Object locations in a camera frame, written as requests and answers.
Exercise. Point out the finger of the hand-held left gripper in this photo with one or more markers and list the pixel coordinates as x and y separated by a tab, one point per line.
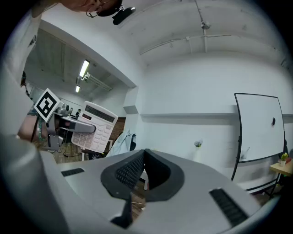
83	127

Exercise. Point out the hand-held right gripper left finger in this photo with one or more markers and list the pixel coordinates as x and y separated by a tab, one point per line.
75	196

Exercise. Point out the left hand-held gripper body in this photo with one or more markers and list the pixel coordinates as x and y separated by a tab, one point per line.
47	105

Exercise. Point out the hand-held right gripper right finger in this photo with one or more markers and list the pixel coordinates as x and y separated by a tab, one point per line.
194	201

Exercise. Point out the white calculator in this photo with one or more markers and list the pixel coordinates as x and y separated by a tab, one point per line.
100	128

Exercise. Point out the person's left forearm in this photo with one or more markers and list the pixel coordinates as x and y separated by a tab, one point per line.
27	130

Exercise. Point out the short ceiling light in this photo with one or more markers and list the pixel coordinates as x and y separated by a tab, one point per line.
77	88

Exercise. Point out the light blue jacket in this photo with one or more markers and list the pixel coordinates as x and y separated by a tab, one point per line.
121	142

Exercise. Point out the person's white sweatshirt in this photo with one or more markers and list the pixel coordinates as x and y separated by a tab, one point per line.
16	75

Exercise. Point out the white vase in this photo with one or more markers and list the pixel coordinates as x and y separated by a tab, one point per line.
197	153

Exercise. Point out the long ceiling light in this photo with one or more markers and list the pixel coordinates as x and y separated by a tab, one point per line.
84	68

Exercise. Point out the black office chair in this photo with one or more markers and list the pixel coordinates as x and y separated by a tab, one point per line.
133	146

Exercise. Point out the blue flower bunch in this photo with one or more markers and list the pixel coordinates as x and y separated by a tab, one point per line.
198	143

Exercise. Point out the wooden side table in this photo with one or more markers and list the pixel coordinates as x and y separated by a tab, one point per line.
282	168

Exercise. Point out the whiteboard on black stand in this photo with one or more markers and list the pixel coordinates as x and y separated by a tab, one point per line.
259	126

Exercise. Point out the small potted plant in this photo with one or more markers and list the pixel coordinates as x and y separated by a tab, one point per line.
284	158

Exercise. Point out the person's eyeglasses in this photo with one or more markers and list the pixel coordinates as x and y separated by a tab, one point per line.
95	11

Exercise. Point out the ceiling conduit pipe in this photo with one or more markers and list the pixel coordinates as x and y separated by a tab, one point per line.
201	29

